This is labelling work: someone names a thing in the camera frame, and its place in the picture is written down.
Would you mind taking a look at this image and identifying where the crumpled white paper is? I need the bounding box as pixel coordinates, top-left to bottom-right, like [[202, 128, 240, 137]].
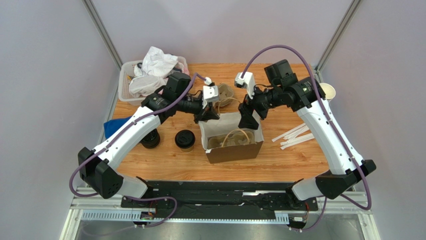
[[133, 46, 179, 79]]

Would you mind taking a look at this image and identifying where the black plastic cup lid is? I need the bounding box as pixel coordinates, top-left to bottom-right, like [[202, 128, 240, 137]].
[[174, 129, 196, 149]]

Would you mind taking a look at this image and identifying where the aluminium frame rail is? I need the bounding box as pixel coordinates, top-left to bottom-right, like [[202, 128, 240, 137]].
[[60, 194, 380, 240]]

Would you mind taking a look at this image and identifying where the white wrapped straw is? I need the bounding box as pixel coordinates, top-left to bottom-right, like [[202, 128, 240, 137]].
[[280, 133, 315, 150], [271, 123, 306, 142]]

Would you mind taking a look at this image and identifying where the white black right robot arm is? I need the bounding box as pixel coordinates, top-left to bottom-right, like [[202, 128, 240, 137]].
[[234, 59, 377, 202]]

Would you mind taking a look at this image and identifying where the white plastic basket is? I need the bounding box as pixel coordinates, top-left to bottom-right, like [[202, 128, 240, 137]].
[[118, 56, 188, 106]]

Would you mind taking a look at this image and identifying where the brown paper coffee cup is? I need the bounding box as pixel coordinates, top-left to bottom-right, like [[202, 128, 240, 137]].
[[180, 145, 194, 153]]

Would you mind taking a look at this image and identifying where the stack of paper cups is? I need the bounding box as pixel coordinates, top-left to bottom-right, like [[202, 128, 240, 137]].
[[320, 82, 336, 102]]

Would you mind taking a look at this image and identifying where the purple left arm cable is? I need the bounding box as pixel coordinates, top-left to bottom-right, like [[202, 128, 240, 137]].
[[68, 72, 209, 229]]

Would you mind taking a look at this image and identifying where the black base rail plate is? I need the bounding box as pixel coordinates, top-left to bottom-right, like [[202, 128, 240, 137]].
[[121, 180, 319, 220]]

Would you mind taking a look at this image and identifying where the pink white item in basket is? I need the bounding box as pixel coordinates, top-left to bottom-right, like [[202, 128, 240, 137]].
[[128, 62, 189, 98]]

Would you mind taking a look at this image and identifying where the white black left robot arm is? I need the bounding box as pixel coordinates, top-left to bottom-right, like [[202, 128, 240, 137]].
[[71, 72, 220, 199]]

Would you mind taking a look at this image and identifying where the brown paper bag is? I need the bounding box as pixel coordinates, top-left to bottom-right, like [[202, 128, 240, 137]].
[[198, 112, 264, 164]]

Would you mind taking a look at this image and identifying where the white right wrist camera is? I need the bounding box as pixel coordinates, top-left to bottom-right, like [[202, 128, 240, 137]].
[[234, 72, 256, 99]]

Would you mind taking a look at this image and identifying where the single cardboard cup carrier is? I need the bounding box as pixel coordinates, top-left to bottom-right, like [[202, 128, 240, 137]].
[[207, 130, 256, 149]]

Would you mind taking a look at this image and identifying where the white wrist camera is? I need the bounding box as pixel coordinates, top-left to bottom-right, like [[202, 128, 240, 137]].
[[234, 72, 256, 99], [202, 77, 220, 105]]

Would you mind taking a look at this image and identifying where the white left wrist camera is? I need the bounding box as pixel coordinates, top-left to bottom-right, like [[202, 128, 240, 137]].
[[202, 77, 220, 105]]

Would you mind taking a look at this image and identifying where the blue folded cloth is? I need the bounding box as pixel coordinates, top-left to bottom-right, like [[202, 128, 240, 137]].
[[103, 116, 131, 139]]

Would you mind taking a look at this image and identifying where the cardboard cup carrier tray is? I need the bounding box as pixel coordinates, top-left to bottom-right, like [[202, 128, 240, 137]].
[[213, 83, 234, 108]]

